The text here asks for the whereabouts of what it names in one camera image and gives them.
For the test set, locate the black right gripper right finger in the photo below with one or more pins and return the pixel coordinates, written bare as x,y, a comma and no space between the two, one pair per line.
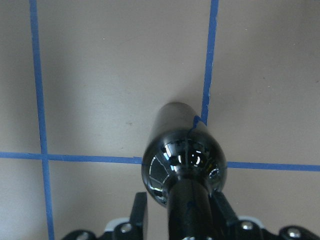
222,213

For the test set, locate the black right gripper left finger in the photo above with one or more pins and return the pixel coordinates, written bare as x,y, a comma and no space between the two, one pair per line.
139,217

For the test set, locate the dark wine bottle carried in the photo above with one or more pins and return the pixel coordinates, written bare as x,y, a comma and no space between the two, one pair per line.
181,167

